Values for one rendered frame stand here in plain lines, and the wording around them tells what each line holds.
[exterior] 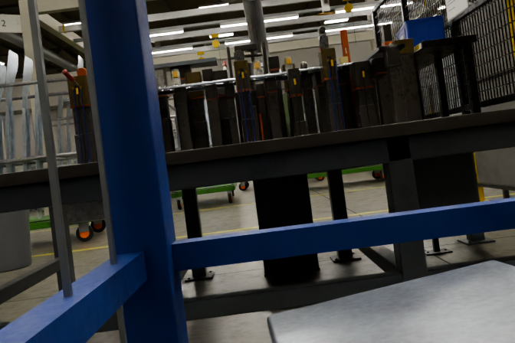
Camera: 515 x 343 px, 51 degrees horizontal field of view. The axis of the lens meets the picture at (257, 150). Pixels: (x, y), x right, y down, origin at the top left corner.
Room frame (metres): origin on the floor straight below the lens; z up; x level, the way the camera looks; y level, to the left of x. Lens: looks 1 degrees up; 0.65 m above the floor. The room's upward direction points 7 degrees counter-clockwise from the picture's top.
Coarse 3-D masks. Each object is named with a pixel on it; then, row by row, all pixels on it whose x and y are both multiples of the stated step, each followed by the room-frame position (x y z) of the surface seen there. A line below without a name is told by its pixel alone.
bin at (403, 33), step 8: (440, 16) 2.35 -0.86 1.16; (408, 24) 2.36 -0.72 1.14; (416, 24) 2.36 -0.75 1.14; (424, 24) 2.36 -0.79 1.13; (432, 24) 2.35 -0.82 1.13; (440, 24) 2.35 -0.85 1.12; (400, 32) 2.53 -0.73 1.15; (408, 32) 2.36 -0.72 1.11; (416, 32) 2.36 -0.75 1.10; (424, 32) 2.36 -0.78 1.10; (432, 32) 2.35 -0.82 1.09; (440, 32) 2.35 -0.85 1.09; (416, 40) 2.36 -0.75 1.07; (424, 40) 2.36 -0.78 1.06
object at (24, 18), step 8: (24, 16) 8.23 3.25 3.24; (24, 24) 8.23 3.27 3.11; (24, 32) 8.23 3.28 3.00; (24, 40) 8.23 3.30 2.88; (24, 48) 8.23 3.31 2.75; (32, 48) 8.23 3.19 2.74; (32, 56) 8.23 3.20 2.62; (32, 88) 8.23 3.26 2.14; (32, 104) 8.23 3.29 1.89; (32, 112) 8.23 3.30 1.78; (40, 112) 8.23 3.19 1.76
